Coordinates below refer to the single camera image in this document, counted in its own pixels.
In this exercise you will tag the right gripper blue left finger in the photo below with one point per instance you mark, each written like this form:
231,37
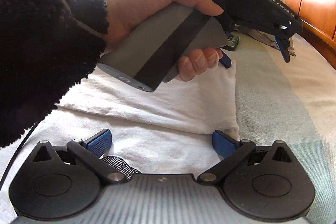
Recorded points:
87,153

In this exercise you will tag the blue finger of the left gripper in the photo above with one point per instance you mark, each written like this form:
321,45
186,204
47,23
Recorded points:
283,45
224,59

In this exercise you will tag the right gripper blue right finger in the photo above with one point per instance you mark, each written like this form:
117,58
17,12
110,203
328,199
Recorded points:
233,153

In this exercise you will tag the white printed t-shirt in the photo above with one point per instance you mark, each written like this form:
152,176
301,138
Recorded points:
167,131

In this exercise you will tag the black fleece left sleeve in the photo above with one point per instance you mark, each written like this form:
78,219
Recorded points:
47,46

